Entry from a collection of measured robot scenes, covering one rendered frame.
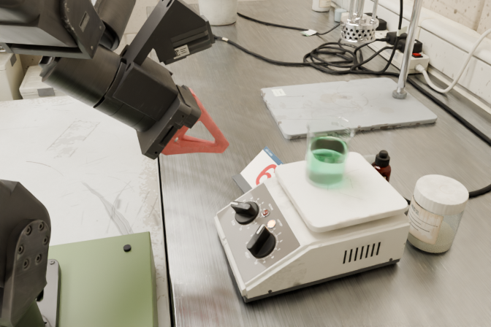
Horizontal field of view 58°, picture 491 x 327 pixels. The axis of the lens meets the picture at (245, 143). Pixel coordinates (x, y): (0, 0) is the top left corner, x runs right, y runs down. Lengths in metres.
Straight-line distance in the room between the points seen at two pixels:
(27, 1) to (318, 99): 0.66
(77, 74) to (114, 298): 0.21
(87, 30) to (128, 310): 0.25
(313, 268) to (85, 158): 0.43
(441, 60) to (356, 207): 0.64
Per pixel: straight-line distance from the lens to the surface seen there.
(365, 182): 0.54
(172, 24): 0.42
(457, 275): 0.59
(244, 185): 0.66
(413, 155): 0.78
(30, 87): 2.60
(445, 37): 1.08
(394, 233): 0.53
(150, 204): 0.64
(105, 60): 0.42
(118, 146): 0.78
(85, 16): 0.38
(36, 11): 0.34
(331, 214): 0.49
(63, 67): 0.41
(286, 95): 0.91
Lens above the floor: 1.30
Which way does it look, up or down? 32 degrees down
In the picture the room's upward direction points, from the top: straight up
